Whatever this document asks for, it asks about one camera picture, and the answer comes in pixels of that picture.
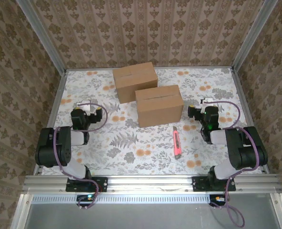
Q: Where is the cardboard box with label sticker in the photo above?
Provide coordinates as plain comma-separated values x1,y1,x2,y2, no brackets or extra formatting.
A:
134,84,184,128

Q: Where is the pink utility knife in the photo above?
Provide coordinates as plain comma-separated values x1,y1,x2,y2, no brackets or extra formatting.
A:
173,126,182,160

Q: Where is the brown cardboard box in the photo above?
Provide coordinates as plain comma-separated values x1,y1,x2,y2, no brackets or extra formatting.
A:
112,62,159,104

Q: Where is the floral table cover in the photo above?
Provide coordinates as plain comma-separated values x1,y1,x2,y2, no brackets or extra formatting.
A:
45,67,263,177

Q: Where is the small black controller board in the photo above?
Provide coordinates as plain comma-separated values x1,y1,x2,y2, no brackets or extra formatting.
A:
76,194,97,208
209,194,229,208

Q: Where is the grey metal shelf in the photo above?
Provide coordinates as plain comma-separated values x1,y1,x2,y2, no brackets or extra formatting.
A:
10,193,282,229

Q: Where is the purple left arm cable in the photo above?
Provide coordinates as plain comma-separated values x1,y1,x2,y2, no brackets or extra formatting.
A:
53,100,108,210

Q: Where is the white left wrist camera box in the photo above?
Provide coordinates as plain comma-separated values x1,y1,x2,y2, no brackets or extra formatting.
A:
77,100,92,112

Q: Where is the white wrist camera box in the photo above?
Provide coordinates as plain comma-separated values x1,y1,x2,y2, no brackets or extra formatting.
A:
201,97,214,107
77,100,92,112

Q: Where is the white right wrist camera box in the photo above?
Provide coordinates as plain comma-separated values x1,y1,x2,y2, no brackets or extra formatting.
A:
201,97,214,107

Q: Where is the aluminium table side rail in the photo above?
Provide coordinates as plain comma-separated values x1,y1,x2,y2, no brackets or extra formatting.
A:
230,67,271,174
32,69,68,176

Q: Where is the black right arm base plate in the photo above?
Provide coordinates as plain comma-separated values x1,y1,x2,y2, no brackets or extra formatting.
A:
192,176,236,192

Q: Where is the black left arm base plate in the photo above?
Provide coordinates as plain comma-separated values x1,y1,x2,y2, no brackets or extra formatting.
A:
66,177,108,193

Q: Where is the aluminium frame post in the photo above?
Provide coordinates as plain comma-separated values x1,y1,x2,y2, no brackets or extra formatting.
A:
16,0,68,75
231,0,279,72

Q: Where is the aluminium mounting rail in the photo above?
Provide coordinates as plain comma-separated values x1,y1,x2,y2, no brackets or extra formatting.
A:
21,173,282,194

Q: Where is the white slotted cable duct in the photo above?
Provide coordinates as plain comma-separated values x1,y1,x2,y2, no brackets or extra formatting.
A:
31,194,274,205

